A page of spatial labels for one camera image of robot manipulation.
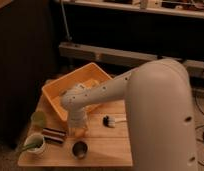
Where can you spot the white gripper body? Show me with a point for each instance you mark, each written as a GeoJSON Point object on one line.
{"type": "Point", "coordinates": [77, 119]}

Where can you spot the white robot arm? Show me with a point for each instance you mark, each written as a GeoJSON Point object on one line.
{"type": "Point", "coordinates": [159, 109]}

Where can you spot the small metal cup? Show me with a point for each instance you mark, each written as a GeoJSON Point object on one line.
{"type": "Point", "coordinates": [80, 149]}

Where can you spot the green plastic cup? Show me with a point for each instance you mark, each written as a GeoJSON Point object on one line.
{"type": "Point", "coordinates": [38, 118]}

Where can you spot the black and white brush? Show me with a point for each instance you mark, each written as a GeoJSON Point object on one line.
{"type": "Point", "coordinates": [109, 121]}

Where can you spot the small wooden table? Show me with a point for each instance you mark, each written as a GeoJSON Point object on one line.
{"type": "Point", "coordinates": [107, 147]}

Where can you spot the yellow plastic bin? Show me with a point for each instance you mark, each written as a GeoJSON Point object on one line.
{"type": "Point", "coordinates": [89, 75]}

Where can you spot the white mug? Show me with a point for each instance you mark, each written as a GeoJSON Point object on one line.
{"type": "Point", "coordinates": [33, 137]}

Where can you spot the green spoon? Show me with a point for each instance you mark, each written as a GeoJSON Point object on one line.
{"type": "Point", "coordinates": [35, 144]}

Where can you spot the metal pole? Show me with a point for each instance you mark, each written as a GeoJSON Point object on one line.
{"type": "Point", "coordinates": [68, 36]}

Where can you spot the long wooden beam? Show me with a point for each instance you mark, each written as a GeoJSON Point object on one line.
{"type": "Point", "coordinates": [121, 57]}

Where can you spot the upper wooden shelf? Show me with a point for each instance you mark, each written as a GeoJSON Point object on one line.
{"type": "Point", "coordinates": [138, 8]}

